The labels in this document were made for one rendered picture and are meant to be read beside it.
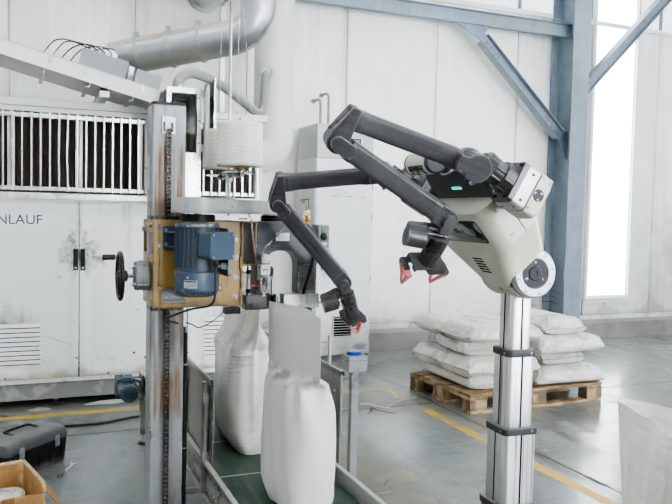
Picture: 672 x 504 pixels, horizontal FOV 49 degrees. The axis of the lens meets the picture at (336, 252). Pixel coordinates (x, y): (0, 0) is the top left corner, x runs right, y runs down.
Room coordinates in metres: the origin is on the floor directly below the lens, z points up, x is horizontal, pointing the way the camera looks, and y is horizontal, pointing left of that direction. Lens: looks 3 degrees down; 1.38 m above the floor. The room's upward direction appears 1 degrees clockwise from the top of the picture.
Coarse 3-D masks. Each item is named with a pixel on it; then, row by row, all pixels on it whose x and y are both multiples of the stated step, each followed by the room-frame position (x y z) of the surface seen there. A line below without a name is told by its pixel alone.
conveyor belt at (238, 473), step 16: (224, 448) 3.05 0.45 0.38; (224, 464) 2.85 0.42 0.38; (240, 464) 2.86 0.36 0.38; (256, 464) 2.86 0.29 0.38; (224, 480) 2.68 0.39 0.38; (240, 480) 2.68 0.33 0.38; (256, 480) 2.69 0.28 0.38; (240, 496) 2.53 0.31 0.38; (256, 496) 2.53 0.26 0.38; (336, 496) 2.55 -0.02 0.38
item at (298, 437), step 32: (288, 320) 2.41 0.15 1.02; (320, 320) 2.27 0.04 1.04; (288, 352) 2.41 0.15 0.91; (320, 352) 2.27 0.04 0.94; (288, 384) 2.37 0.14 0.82; (320, 384) 2.31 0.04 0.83; (288, 416) 2.34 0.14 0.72; (320, 416) 2.32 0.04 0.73; (288, 448) 2.33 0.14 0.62; (320, 448) 2.31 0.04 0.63; (288, 480) 2.32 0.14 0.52; (320, 480) 2.31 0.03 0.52
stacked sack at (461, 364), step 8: (448, 352) 5.37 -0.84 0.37; (456, 352) 5.36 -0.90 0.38; (440, 360) 5.37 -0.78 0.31; (448, 360) 5.29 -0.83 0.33; (456, 360) 5.21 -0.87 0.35; (464, 360) 5.14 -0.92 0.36; (472, 360) 5.09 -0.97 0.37; (480, 360) 5.12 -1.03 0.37; (488, 360) 5.14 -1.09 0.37; (536, 360) 5.27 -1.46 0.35; (448, 368) 5.27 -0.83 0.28; (456, 368) 5.17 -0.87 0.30; (464, 368) 5.09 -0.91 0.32; (472, 368) 5.05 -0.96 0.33; (480, 368) 5.07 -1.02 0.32; (488, 368) 5.10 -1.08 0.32; (536, 368) 5.28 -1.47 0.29; (464, 376) 5.12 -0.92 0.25; (472, 376) 5.10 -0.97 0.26
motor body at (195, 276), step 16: (176, 224) 2.48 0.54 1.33; (192, 224) 2.45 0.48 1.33; (208, 224) 2.47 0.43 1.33; (176, 240) 2.49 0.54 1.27; (192, 240) 2.45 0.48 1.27; (176, 256) 2.49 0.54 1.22; (192, 256) 2.45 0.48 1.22; (176, 272) 2.48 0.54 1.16; (192, 272) 2.46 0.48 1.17; (208, 272) 2.48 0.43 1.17; (176, 288) 2.48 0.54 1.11; (192, 288) 2.45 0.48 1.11; (208, 288) 2.47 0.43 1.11
